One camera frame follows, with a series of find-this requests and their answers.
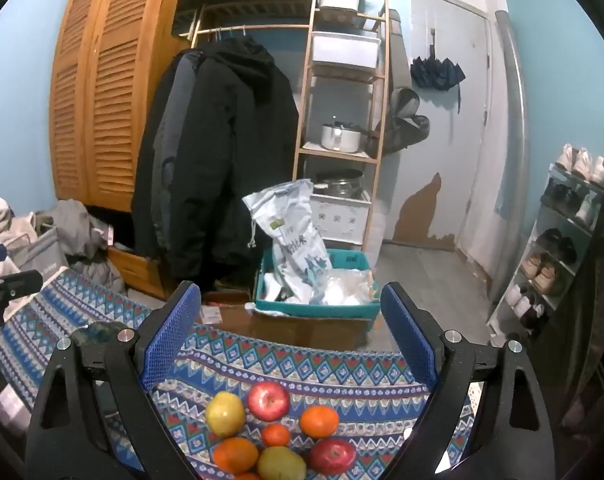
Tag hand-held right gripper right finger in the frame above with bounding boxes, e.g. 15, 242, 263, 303
380, 282, 555, 480

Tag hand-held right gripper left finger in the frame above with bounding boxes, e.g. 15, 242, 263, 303
24, 280, 203, 480

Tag dark glass plate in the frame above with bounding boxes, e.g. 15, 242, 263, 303
72, 322, 133, 346

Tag yellow pear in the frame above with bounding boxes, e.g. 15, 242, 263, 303
205, 391, 247, 438
257, 446, 308, 480

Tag red apple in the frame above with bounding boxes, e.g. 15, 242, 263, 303
247, 381, 291, 422
309, 438, 358, 477

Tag small orange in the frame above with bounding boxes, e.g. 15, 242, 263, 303
260, 423, 292, 448

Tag grey tote bag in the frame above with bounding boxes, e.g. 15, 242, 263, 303
4, 225, 70, 281

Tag clear plastic bags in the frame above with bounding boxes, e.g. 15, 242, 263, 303
312, 270, 375, 306

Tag grey crumpled clothing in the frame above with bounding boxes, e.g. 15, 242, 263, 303
49, 199, 128, 293

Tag teal plastic crate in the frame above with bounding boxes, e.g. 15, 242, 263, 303
254, 247, 383, 321

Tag white shoe rack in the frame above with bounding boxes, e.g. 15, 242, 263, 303
487, 162, 604, 346

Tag flat cardboard box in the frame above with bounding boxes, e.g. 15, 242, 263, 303
202, 290, 373, 348

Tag blue patterned tablecloth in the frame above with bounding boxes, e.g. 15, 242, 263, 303
0, 267, 483, 480

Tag white printed rice bag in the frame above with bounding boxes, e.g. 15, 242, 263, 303
242, 178, 333, 301

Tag steel pot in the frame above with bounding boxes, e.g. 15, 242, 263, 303
314, 169, 365, 198

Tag pale blue door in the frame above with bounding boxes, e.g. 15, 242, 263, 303
382, 0, 498, 251

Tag black hooded coat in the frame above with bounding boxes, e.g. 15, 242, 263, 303
131, 36, 300, 293

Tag bamboo clothes rack shelf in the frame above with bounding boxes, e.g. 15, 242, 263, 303
184, 0, 390, 266

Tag green hanging bag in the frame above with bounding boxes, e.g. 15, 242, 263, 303
364, 87, 431, 158

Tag wooden louvered wardrobe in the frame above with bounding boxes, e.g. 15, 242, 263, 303
48, 0, 198, 301

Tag grey jacket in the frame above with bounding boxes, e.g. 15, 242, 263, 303
151, 52, 198, 241

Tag group of assorted shoes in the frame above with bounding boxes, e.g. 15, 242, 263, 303
507, 144, 604, 331

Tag dark blue umbrella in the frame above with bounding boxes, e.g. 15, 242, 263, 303
410, 42, 466, 93

